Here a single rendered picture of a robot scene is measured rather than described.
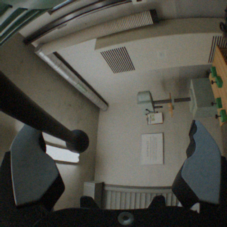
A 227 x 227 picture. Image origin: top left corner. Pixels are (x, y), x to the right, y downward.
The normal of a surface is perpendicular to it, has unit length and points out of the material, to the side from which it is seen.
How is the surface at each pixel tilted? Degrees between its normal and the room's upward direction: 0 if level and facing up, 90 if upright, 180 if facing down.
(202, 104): 90
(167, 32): 90
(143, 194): 86
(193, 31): 90
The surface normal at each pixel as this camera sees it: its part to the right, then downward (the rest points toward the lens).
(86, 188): -0.36, -0.35
